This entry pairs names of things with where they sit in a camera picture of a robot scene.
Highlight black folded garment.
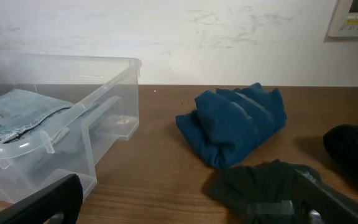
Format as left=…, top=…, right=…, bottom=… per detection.
left=206, top=159, right=321, bottom=223
left=323, top=123, right=358, bottom=206

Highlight black folded garment near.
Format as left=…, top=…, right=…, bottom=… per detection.
left=206, top=159, right=321, bottom=223

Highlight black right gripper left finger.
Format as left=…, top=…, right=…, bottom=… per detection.
left=0, top=174, right=83, bottom=224

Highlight teal blue folded garment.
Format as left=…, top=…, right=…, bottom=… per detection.
left=175, top=83, right=287, bottom=169

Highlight clear plastic storage container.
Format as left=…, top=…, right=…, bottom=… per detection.
left=0, top=53, right=142, bottom=203

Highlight black folded garment far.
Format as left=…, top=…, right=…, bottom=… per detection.
left=323, top=123, right=358, bottom=206

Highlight white wall control panel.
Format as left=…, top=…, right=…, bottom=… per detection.
left=327, top=0, right=358, bottom=37

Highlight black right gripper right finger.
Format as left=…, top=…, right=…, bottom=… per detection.
left=292, top=171, right=358, bottom=224

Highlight light blue jeans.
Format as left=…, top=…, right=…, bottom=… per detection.
left=0, top=89, right=74, bottom=144

